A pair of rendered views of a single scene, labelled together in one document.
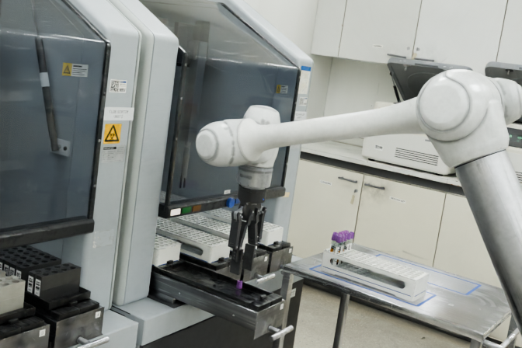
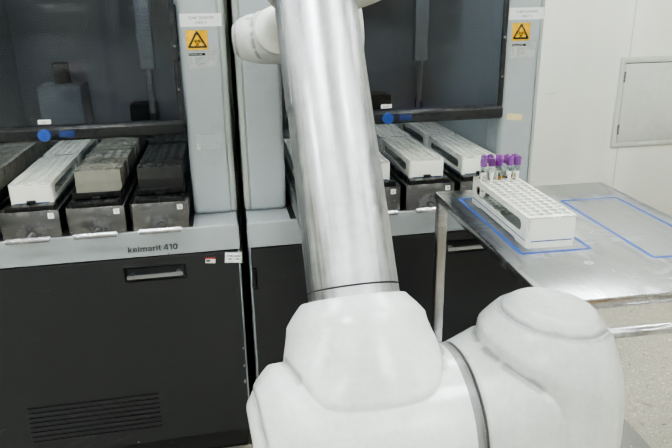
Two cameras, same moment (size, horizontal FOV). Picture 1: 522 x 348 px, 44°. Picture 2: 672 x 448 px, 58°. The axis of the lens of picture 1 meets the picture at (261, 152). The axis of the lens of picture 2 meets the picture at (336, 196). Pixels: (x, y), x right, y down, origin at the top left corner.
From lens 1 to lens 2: 1.25 m
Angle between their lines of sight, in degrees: 47
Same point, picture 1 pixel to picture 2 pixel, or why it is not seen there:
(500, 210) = (284, 66)
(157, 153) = not seen: hidden behind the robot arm
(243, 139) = (258, 28)
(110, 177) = (204, 83)
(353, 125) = not seen: outside the picture
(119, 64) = not seen: outside the picture
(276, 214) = (498, 140)
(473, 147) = not seen: outside the picture
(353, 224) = not seen: outside the picture
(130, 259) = (250, 166)
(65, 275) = (163, 169)
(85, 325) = (166, 214)
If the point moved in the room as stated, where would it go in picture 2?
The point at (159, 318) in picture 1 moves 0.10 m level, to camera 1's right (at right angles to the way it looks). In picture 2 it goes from (268, 225) to (292, 235)
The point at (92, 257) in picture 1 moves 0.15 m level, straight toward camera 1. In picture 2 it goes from (198, 158) to (152, 171)
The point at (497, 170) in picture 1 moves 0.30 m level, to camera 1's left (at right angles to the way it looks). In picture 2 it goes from (288, 4) to (164, 6)
